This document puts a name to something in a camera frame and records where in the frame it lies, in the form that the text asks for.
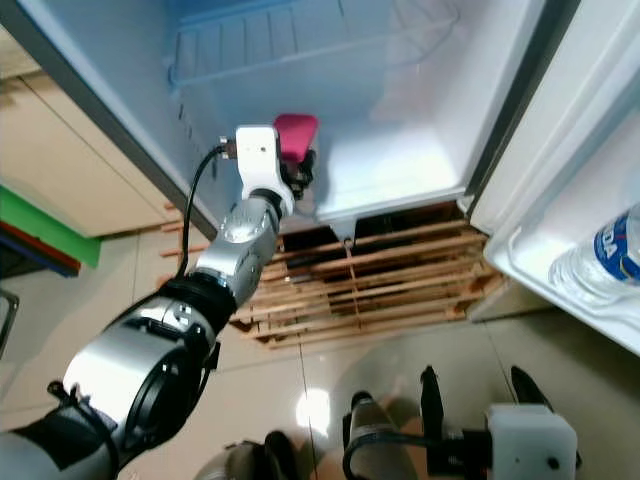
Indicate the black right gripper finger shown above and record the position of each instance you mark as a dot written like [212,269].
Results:
[433,405]
[530,392]

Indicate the red lidded glass jar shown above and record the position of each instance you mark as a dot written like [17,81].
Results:
[296,135]

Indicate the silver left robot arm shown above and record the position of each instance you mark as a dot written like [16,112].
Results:
[240,250]

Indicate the grey mini fridge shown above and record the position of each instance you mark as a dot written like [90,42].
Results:
[410,100]

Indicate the white fridge door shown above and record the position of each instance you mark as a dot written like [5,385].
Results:
[560,120]

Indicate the silver robot right leg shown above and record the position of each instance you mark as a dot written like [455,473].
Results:
[380,415]

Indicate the silver robot leg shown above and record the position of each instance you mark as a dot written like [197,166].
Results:
[250,462]
[380,415]

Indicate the flat black box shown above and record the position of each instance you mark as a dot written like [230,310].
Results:
[310,243]

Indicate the wooden slatted rack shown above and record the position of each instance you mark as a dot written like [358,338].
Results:
[410,280]

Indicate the clear water bottle blue label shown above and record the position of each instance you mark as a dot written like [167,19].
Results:
[590,265]

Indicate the dark blue board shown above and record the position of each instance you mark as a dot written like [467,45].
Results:
[35,250]

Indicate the green board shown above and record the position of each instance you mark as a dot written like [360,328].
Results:
[50,230]

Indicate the silver robot left leg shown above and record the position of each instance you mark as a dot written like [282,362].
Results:
[250,462]

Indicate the beige kitchen cabinet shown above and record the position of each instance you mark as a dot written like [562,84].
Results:
[70,150]

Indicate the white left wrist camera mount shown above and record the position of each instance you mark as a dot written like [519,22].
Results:
[257,160]

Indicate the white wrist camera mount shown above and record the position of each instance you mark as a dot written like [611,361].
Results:
[530,445]
[257,160]

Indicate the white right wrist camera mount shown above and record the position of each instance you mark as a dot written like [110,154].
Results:
[530,445]

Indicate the silver metal tube frame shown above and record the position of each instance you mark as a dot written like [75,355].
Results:
[12,310]

